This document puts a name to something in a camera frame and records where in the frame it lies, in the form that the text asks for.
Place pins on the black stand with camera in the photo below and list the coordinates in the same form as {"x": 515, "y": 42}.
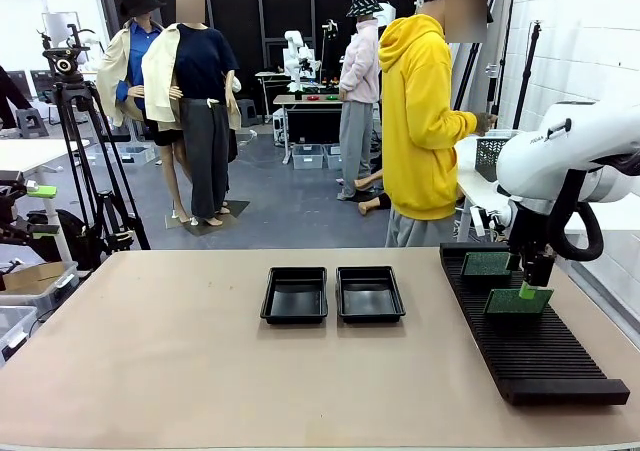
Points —
{"x": 330, "y": 31}

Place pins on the green circuit board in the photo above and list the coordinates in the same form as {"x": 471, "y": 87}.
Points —
{"x": 485, "y": 265}
{"x": 505, "y": 303}

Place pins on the brown cardboard piece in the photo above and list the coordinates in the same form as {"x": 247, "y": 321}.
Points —
{"x": 30, "y": 277}

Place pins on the black slotted board rack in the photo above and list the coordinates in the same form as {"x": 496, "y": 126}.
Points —
{"x": 540, "y": 356}

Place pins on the mannequin in pink hoodie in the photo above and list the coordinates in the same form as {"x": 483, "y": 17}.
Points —
{"x": 357, "y": 71}

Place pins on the black light stand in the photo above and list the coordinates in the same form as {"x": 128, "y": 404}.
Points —
{"x": 527, "y": 71}
{"x": 495, "y": 81}

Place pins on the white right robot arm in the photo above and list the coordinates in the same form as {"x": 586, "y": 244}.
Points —
{"x": 550, "y": 161}

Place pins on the table with coloured buttons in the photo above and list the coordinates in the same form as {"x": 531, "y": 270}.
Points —
{"x": 305, "y": 100}

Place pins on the white board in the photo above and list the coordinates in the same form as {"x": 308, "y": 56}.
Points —
{"x": 57, "y": 26}

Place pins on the black ESD tray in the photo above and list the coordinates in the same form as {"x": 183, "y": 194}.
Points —
{"x": 295, "y": 301}
{"x": 370, "y": 301}

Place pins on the clear storage bin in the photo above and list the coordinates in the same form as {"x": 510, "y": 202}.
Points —
{"x": 307, "y": 157}
{"x": 334, "y": 157}
{"x": 137, "y": 156}

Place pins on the person's right hand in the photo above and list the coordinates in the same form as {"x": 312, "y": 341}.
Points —
{"x": 486, "y": 123}

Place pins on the person in yellow hoodie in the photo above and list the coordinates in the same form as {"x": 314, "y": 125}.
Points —
{"x": 415, "y": 121}

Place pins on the person in black clothes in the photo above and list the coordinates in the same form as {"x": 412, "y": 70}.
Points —
{"x": 10, "y": 96}

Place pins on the white table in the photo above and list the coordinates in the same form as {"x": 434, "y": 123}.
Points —
{"x": 470, "y": 176}

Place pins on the dark floor mat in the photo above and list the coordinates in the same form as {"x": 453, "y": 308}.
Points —
{"x": 235, "y": 208}

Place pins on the mannequin in navy shirt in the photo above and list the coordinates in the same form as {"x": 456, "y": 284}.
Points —
{"x": 200, "y": 71}

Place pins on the grey step stool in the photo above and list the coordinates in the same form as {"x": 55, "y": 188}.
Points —
{"x": 247, "y": 113}
{"x": 31, "y": 123}

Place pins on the clear storage box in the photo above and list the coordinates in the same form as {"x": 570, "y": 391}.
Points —
{"x": 15, "y": 331}

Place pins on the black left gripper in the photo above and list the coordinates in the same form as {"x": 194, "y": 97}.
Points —
{"x": 7, "y": 211}

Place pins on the dark monitor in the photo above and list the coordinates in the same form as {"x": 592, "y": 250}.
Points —
{"x": 42, "y": 83}

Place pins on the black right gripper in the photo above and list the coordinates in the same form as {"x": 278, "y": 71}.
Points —
{"x": 532, "y": 231}

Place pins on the clear box with cardboard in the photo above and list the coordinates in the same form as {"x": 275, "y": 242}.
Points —
{"x": 50, "y": 296}

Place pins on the black camera tripod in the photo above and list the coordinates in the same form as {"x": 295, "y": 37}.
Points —
{"x": 75, "y": 101}

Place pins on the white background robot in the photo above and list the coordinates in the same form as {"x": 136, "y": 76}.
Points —
{"x": 292, "y": 56}

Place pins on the mannequin with black hat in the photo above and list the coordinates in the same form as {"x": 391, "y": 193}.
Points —
{"x": 135, "y": 46}

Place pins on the clear flat plastic box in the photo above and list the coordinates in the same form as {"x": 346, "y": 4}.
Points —
{"x": 500, "y": 133}

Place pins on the white desk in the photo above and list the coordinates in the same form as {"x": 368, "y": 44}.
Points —
{"x": 30, "y": 151}

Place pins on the grey mesh basket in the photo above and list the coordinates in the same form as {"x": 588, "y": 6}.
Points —
{"x": 487, "y": 158}

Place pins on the loose mannequin legs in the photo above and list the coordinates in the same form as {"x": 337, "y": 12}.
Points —
{"x": 372, "y": 203}

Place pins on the person's right forearm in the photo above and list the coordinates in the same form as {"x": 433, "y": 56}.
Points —
{"x": 462, "y": 123}

